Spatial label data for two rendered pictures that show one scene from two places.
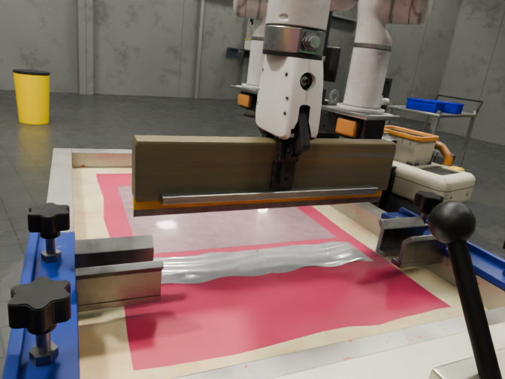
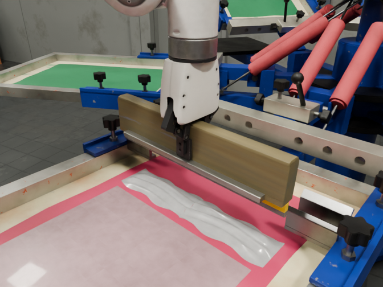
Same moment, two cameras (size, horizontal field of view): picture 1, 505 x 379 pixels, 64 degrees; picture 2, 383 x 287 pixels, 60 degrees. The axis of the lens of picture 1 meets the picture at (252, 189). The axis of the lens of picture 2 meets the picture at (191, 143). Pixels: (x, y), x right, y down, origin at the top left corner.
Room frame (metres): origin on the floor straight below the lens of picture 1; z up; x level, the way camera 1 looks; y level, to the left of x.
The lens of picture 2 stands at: (0.73, 0.45, 1.36)
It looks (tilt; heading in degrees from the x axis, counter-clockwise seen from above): 27 degrees down; 248
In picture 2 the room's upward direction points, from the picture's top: straight up
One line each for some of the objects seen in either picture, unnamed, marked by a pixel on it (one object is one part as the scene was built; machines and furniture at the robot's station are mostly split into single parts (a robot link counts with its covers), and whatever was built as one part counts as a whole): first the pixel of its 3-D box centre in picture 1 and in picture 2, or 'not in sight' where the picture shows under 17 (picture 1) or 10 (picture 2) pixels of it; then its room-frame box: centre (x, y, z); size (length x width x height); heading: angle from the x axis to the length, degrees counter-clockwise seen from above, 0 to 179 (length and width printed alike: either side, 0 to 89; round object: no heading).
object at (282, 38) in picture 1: (296, 40); (195, 44); (0.53, -0.03, 1.26); 0.09 x 0.07 x 0.03; 25
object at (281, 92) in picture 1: (287, 91); (192, 83); (0.53, -0.03, 1.20); 0.10 x 0.08 x 0.11; 25
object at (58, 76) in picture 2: not in sight; (127, 56); (0.45, -0.94, 1.05); 1.08 x 0.61 x 0.23; 146
